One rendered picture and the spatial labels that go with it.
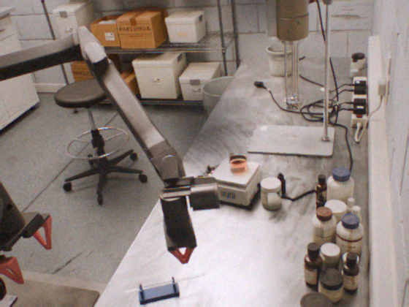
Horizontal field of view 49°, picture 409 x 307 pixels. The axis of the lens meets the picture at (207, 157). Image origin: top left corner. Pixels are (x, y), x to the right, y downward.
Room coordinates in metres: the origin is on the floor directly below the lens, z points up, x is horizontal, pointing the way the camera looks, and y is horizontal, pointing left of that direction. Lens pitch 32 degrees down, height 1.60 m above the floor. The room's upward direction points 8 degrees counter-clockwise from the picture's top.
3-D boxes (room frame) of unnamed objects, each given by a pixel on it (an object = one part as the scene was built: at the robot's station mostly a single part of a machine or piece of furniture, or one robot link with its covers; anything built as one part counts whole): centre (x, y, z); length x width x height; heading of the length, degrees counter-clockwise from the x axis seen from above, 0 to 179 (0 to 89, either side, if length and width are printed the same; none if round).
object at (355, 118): (1.63, -0.64, 0.77); 0.40 x 0.06 x 0.04; 159
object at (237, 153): (1.14, -0.09, 0.88); 0.07 x 0.06 x 0.08; 75
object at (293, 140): (1.42, -0.31, 0.76); 0.30 x 0.20 x 0.01; 69
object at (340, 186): (1.00, -0.36, 0.81); 0.07 x 0.07 x 0.13
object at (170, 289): (0.78, 0.16, 0.77); 0.10 x 0.03 x 0.04; 96
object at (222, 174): (1.14, -0.08, 0.83); 0.12 x 0.12 x 0.01; 59
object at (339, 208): (0.94, -0.32, 0.78); 0.06 x 0.06 x 0.07
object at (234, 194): (1.16, -0.06, 0.79); 0.22 x 0.13 x 0.08; 59
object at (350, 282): (0.72, -0.29, 0.80); 0.04 x 0.04 x 0.10
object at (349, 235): (0.83, -0.32, 0.81); 0.06 x 0.06 x 0.11
